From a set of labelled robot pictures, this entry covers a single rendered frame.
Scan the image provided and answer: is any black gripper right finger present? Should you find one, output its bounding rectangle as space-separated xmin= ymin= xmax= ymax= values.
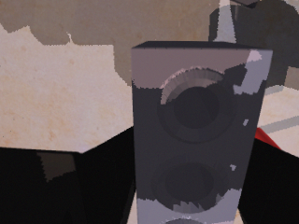
xmin=238 ymin=137 xmax=299 ymax=224

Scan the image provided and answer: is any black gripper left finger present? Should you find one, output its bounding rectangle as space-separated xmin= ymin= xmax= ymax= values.
xmin=0 ymin=126 xmax=135 ymax=224

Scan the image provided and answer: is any dark red peg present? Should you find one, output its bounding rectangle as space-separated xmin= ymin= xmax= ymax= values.
xmin=254 ymin=128 xmax=282 ymax=149

